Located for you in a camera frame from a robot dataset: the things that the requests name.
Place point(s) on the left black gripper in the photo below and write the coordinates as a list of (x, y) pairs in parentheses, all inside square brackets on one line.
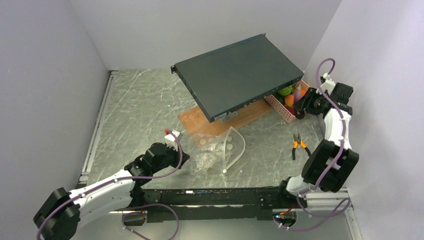
[(184, 158)]

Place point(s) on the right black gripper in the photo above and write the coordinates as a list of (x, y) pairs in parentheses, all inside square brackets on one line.
[(305, 103)]

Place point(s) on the purple fake eggplant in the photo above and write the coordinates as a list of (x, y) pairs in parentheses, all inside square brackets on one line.
[(290, 109)]

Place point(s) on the pale purple fake radish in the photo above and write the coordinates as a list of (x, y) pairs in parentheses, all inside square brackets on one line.
[(297, 95)]

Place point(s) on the red orange fake peach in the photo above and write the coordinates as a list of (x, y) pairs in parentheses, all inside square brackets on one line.
[(289, 100)]

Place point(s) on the bumpy green fake fruit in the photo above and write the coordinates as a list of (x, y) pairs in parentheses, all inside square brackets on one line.
[(286, 91)]

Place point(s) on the clear zip top bag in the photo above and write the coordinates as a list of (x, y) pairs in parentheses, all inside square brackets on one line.
[(215, 153)]

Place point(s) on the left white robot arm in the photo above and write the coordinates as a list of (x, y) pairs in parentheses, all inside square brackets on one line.
[(64, 212)]

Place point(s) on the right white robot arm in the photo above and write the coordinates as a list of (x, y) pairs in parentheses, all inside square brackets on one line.
[(333, 160)]

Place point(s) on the pink perforated plastic tray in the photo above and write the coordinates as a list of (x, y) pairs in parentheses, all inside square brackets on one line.
[(279, 108)]

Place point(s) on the brown wooden board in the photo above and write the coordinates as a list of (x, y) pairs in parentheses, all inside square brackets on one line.
[(195, 122)]

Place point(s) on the dark rack server chassis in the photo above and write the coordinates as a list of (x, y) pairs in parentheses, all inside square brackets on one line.
[(234, 76)]

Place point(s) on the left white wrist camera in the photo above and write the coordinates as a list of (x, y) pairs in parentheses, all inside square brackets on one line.
[(172, 137)]

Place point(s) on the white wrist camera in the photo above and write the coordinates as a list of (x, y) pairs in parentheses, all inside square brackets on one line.
[(172, 137), (327, 83)]

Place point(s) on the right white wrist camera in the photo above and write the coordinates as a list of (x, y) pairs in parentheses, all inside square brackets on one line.
[(327, 83)]

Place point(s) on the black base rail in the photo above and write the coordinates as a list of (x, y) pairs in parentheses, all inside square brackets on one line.
[(258, 203)]

